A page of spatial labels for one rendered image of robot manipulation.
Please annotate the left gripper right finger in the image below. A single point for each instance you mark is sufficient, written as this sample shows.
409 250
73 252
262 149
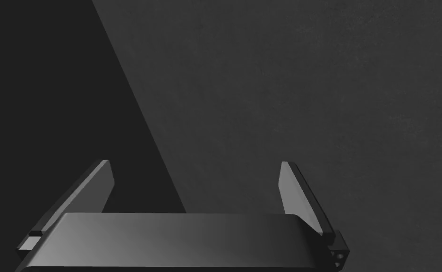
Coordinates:
299 200

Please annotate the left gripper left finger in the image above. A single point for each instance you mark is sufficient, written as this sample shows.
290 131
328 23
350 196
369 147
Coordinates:
88 192

